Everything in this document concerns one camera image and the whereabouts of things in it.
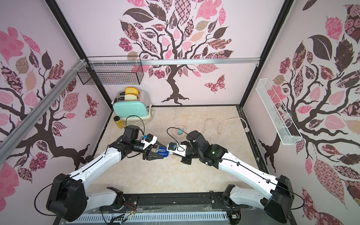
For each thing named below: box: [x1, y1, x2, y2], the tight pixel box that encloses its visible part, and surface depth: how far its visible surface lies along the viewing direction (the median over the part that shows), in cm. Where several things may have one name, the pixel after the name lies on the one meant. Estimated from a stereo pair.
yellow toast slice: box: [124, 86, 140, 96], surface depth 106 cm
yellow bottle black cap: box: [113, 115, 125, 129], surface depth 105 cm
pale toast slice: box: [124, 94, 138, 101], surface depth 102 cm
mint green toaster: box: [111, 90, 152, 121], surface depth 105 cm
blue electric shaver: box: [157, 146, 170, 158], surface depth 70 cm
